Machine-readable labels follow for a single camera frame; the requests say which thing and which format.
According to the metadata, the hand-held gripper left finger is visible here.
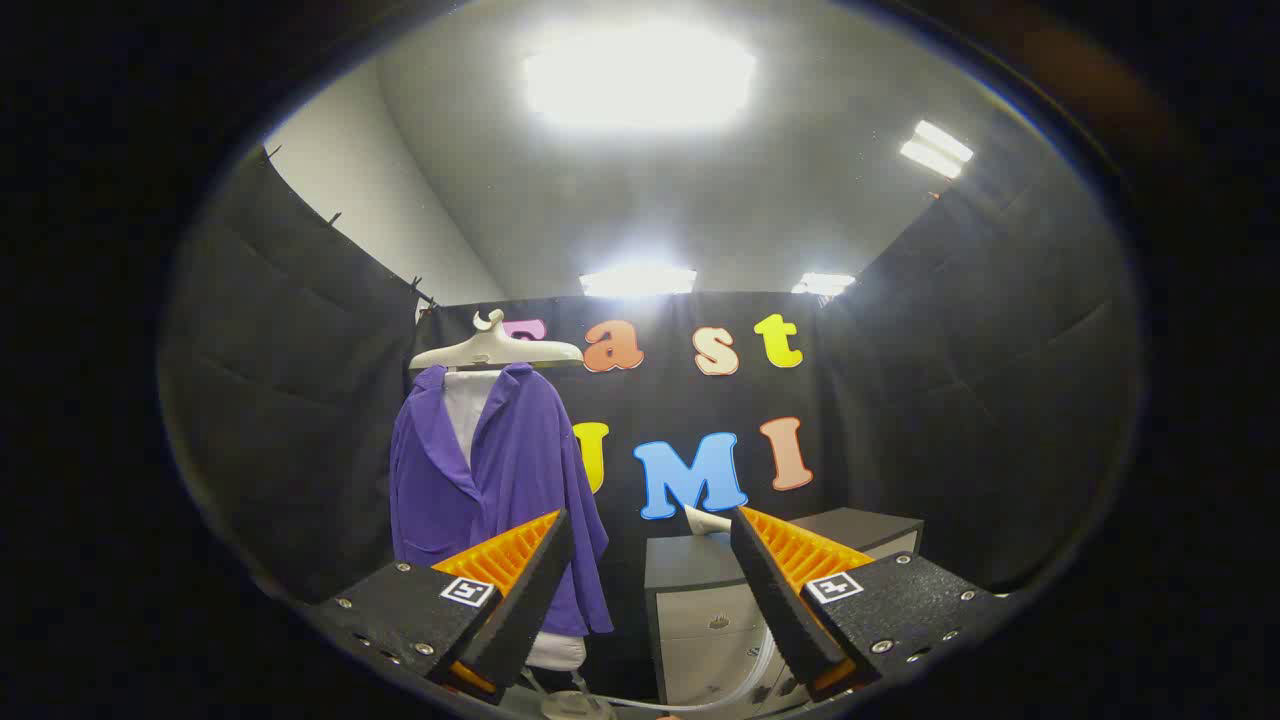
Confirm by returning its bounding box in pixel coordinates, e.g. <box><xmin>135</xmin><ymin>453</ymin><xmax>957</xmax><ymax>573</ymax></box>
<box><xmin>318</xmin><ymin>508</ymin><xmax>577</xmax><ymax>706</ymax></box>

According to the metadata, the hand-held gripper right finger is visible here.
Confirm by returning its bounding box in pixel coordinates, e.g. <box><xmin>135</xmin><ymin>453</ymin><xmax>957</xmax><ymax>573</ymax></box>
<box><xmin>728</xmin><ymin>505</ymin><xmax>1013</xmax><ymax>701</ymax></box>

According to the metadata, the purple jacket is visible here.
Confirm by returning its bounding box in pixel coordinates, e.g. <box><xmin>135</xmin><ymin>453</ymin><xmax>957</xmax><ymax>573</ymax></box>
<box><xmin>388</xmin><ymin>362</ymin><xmax>614</xmax><ymax>638</ymax></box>

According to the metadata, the white clothes hanger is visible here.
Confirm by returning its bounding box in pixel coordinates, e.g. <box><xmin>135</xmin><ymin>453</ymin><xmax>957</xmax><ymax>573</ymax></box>
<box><xmin>408</xmin><ymin>308</ymin><xmax>584</xmax><ymax>373</ymax></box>

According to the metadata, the grey cabinet with black top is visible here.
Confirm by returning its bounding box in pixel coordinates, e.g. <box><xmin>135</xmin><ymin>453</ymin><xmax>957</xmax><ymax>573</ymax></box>
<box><xmin>643</xmin><ymin>507</ymin><xmax>926</xmax><ymax>709</ymax></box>

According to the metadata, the white mannequin stand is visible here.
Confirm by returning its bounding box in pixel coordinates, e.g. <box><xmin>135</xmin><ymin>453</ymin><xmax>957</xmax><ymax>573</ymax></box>
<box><xmin>520</xmin><ymin>665</ymin><xmax>618</xmax><ymax>720</ymax></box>

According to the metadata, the white mannequin torso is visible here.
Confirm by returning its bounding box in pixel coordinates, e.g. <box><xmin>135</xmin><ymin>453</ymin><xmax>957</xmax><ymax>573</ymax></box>
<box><xmin>443</xmin><ymin>368</ymin><xmax>589</xmax><ymax>673</ymax></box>

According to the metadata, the large ceiling light panel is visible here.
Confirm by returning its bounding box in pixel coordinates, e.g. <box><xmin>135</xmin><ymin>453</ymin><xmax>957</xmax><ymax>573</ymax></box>
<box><xmin>522</xmin><ymin>30</ymin><xmax>758</xmax><ymax>131</ymax></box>

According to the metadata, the white steamer hose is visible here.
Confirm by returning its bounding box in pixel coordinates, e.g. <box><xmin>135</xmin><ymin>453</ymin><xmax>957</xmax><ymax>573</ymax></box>
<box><xmin>590</xmin><ymin>625</ymin><xmax>779</xmax><ymax>713</ymax></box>

